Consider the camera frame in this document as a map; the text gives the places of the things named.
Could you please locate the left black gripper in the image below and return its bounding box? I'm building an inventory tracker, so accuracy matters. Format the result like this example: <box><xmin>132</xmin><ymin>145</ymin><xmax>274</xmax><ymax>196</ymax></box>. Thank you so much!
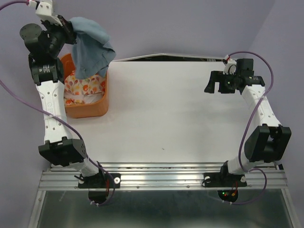
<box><xmin>41</xmin><ymin>14</ymin><xmax>79</xmax><ymax>57</ymax></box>

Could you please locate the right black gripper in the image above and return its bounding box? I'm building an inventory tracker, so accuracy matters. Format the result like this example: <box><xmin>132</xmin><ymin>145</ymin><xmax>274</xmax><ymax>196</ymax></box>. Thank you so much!
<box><xmin>203</xmin><ymin>70</ymin><xmax>239</xmax><ymax>94</ymax></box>

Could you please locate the blue denim skirt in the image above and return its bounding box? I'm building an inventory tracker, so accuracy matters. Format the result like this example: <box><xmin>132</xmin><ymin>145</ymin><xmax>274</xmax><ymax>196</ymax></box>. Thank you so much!
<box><xmin>70</xmin><ymin>17</ymin><xmax>116</xmax><ymax>79</ymax></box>

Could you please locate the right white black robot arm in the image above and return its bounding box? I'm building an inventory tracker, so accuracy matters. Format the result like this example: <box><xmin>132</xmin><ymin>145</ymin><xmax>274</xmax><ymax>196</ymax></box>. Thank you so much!
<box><xmin>202</xmin><ymin>55</ymin><xmax>292</xmax><ymax>188</ymax></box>

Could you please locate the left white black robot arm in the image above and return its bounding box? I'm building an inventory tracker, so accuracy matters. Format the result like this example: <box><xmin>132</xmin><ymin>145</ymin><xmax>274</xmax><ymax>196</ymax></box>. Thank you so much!
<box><xmin>19</xmin><ymin>15</ymin><xmax>109</xmax><ymax>188</ymax></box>

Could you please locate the floral orange white skirt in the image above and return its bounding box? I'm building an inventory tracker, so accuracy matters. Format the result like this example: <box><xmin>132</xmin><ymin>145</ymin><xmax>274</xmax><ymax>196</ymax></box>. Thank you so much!
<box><xmin>64</xmin><ymin>71</ymin><xmax>106</xmax><ymax>106</ymax></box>

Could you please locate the orange plastic basket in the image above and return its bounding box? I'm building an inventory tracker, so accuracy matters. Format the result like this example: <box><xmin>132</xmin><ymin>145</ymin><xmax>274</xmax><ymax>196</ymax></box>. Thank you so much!
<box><xmin>61</xmin><ymin>54</ymin><xmax>109</xmax><ymax>118</ymax></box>

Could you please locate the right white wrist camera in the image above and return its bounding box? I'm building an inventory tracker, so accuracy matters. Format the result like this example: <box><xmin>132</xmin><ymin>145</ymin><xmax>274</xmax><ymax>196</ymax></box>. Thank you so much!
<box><xmin>223</xmin><ymin>59</ymin><xmax>237</xmax><ymax>75</ymax></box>

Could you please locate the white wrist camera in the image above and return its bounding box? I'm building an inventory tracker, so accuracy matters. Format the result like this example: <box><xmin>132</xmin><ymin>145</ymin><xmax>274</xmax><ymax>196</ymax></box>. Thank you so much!
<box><xmin>223</xmin><ymin>59</ymin><xmax>237</xmax><ymax>75</ymax></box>
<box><xmin>36</xmin><ymin>0</ymin><xmax>62</xmax><ymax>26</ymax></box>

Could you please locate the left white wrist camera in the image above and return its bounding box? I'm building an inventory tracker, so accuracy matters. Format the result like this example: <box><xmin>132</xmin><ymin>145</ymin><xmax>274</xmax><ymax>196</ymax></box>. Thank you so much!
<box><xmin>36</xmin><ymin>0</ymin><xmax>62</xmax><ymax>26</ymax></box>

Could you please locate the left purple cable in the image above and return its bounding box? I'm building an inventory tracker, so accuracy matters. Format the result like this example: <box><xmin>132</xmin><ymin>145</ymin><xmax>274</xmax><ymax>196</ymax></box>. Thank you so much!
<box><xmin>0</xmin><ymin>0</ymin><xmax>116</xmax><ymax>207</ymax></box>

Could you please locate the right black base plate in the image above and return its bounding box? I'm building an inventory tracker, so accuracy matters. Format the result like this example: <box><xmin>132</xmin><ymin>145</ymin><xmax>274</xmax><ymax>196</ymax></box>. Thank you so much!
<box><xmin>202</xmin><ymin>172</ymin><xmax>247</xmax><ymax>188</ymax></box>

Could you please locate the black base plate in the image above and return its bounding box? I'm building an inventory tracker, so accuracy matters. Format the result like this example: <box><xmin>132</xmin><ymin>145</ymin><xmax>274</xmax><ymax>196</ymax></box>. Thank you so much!
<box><xmin>202</xmin><ymin>172</ymin><xmax>247</xmax><ymax>188</ymax></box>
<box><xmin>74</xmin><ymin>173</ymin><xmax>121</xmax><ymax>189</ymax></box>

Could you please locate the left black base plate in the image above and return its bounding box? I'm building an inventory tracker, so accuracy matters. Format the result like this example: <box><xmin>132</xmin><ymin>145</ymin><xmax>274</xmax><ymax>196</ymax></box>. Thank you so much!
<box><xmin>74</xmin><ymin>173</ymin><xmax>121</xmax><ymax>189</ymax></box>

